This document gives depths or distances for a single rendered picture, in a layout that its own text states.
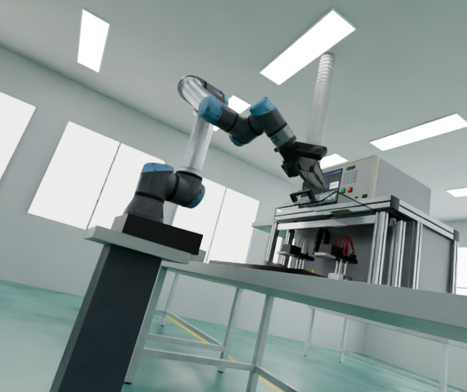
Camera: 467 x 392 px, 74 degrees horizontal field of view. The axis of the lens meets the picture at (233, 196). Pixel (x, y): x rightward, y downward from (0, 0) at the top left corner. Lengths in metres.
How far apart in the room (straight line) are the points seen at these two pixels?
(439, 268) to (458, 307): 0.84
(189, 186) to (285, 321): 6.25
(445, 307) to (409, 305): 0.06
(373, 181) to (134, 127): 5.18
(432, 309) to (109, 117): 5.79
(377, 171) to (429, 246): 0.34
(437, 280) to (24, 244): 5.22
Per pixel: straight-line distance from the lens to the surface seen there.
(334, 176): 1.51
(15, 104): 6.06
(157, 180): 1.18
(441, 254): 1.49
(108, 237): 1.03
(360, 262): 1.42
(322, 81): 3.59
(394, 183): 1.46
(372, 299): 0.71
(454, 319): 0.63
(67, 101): 6.10
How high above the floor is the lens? 0.66
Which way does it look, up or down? 16 degrees up
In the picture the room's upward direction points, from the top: 15 degrees clockwise
